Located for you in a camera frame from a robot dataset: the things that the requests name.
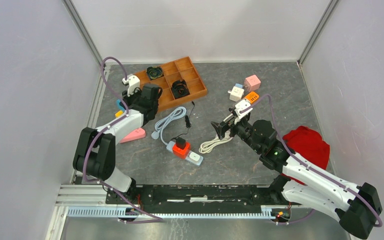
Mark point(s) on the white cable tray rail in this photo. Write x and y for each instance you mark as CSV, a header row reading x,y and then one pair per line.
x,y
125,212

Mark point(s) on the yellow cube socket adapter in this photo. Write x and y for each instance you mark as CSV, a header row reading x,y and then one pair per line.
x,y
119,113

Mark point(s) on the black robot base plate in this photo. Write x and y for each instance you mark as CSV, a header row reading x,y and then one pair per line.
x,y
208,199

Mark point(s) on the rolled green-patterned tie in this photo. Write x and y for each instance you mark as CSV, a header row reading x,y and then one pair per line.
x,y
154,72

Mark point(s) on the rolled dark orange-patterned tie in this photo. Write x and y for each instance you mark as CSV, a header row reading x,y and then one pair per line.
x,y
179,89

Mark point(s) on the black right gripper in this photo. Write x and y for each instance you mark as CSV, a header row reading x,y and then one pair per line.
x,y
223,127

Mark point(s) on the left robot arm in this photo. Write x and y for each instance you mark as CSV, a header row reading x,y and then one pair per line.
x,y
95,154

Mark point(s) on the pink cube socket adapter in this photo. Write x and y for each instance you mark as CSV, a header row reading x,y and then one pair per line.
x,y
252,83

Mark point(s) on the orange power strip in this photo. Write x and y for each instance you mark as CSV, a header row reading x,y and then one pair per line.
x,y
251,97

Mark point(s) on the white cube socket adapter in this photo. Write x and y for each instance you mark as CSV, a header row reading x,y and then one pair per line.
x,y
236,93

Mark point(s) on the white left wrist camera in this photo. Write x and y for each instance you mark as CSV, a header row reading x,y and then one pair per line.
x,y
133,82

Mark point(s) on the red cube socket adapter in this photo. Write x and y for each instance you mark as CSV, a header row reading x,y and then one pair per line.
x,y
182,153

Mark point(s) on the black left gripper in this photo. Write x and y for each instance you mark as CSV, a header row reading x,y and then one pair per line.
x,y
127,99

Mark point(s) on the pink triangular power strip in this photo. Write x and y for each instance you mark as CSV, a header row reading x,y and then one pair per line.
x,y
136,134

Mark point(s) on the light blue cube adapter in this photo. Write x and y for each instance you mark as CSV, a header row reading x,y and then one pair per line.
x,y
238,85

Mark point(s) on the blue square plug adapter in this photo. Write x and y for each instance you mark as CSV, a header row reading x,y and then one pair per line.
x,y
120,105

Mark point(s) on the black power adapter plug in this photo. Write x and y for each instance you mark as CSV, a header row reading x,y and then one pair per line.
x,y
180,143

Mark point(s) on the red cloth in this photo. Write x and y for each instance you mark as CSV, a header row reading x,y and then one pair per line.
x,y
309,144

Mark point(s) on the light blue power strip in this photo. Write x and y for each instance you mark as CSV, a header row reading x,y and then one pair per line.
x,y
193,157

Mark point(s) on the wooden compartment tray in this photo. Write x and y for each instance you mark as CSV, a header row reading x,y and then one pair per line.
x,y
182,68

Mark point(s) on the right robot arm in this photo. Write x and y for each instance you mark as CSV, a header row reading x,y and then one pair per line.
x,y
356,208

